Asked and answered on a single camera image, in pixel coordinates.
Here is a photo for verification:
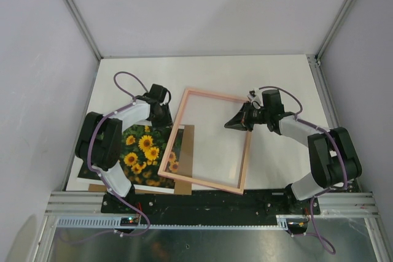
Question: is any grey slotted cable duct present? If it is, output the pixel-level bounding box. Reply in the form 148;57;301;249
56;215;307;231

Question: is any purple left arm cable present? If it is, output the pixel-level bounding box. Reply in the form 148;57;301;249
87;71;151;240

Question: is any left aluminium corner post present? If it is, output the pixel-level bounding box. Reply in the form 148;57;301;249
45;0;102;60

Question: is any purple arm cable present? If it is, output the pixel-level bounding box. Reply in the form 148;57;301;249
87;71;151;240
257;85;349;255

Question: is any brown cardboard backing board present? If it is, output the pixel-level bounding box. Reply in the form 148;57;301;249
107;125;194;192

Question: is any right aluminium corner post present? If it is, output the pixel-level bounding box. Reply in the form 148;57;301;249
314;0;357;61

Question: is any pink wooden picture frame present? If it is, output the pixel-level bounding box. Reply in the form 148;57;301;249
158;88;251;195

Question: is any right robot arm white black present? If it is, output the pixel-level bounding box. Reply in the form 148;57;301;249
224;86;362;214

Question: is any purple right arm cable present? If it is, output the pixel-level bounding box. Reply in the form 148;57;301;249
257;85;349;255

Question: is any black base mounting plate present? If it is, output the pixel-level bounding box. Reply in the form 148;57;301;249
100;187;322;226

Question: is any aluminium front right rail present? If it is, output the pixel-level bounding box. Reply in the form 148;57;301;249
317;193;380;218

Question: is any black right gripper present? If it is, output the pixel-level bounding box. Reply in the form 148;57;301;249
225;101;270;132

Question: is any sunflower photo print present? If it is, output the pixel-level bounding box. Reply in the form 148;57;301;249
76;125;192;195

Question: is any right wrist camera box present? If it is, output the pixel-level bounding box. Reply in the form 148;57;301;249
247;88;263;109

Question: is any aluminium corner post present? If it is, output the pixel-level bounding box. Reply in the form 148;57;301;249
45;0;102;60
314;0;357;61

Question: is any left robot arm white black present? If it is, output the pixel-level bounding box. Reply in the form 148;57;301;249
75;84;173;213

